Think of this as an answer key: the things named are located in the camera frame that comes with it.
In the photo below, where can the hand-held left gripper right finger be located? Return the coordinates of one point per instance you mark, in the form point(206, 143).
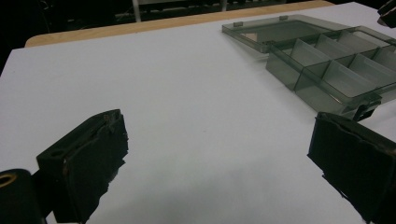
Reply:
point(358, 161)

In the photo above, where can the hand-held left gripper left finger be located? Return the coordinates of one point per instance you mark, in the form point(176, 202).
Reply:
point(85, 161)

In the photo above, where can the transparent grey compartment box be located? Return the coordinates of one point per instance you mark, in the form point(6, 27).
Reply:
point(327, 62)

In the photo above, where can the white table board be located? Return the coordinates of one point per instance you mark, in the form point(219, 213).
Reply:
point(186, 109)

